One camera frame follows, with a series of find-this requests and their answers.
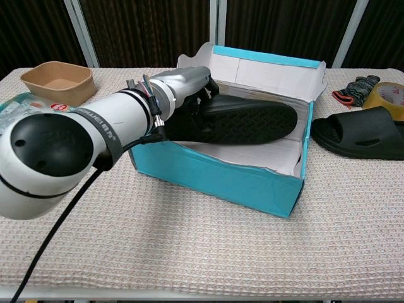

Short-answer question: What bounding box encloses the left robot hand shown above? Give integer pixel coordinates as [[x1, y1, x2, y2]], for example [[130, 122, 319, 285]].
[[150, 65, 219, 133]]

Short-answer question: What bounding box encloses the black slide sandal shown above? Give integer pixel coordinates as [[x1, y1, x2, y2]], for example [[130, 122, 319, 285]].
[[157, 94, 299, 145], [311, 106, 404, 161]]

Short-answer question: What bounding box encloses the turquoise cardboard shoe box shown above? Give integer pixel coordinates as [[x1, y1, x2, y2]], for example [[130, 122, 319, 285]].
[[128, 42, 328, 219]]

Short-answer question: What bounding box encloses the brown paper bowl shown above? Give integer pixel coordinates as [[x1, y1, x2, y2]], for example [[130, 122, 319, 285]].
[[20, 61, 97, 107]]

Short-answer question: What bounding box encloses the teal and silver snack bag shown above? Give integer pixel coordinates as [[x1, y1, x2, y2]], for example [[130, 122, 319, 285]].
[[0, 92, 73, 136]]

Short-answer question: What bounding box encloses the beige waffle tablecloth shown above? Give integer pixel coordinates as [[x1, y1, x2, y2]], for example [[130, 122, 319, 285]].
[[0, 67, 404, 299]]

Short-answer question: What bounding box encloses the yellowish packing tape roll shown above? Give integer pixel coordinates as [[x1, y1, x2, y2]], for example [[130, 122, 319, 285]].
[[362, 81, 404, 122]]

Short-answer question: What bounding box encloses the white frame post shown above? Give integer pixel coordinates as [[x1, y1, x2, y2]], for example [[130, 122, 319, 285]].
[[209, 0, 227, 48], [332, 0, 369, 68], [62, 0, 101, 68]]

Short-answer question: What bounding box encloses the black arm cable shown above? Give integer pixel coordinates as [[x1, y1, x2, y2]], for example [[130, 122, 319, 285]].
[[11, 115, 167, 303]]

